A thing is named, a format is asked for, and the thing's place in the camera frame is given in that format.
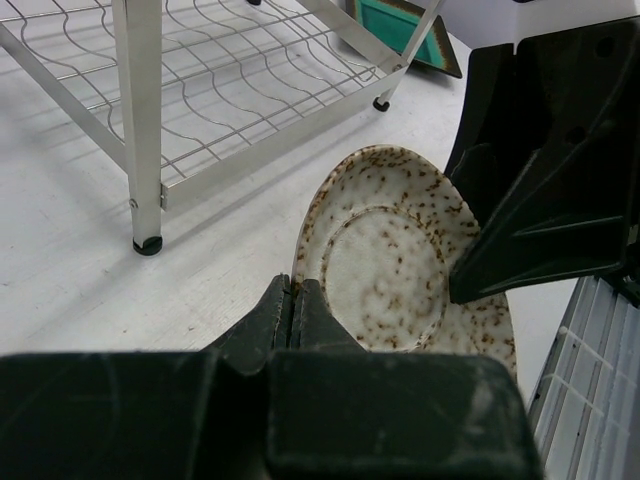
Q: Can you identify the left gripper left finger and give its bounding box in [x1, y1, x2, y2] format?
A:
[1, 274, 292, 479]

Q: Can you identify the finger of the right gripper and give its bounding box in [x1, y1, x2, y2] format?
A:
[445, 42, 555, 226]
[450, 29, 628, 303]

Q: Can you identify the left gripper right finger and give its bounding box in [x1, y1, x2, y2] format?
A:
[264, 277, 544, 480]

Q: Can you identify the green black square plate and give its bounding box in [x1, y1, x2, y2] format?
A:
[343, 0, 462, 79]

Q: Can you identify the speckled grey round plate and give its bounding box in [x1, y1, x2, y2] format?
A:
[292, 144, 517, 372]

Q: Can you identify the steel two-tier dish rack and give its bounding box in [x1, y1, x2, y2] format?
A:
[1, 1, 437, 224]

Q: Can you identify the aluminium front frame rail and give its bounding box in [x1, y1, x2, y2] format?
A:
[529, 277, 639, 479]

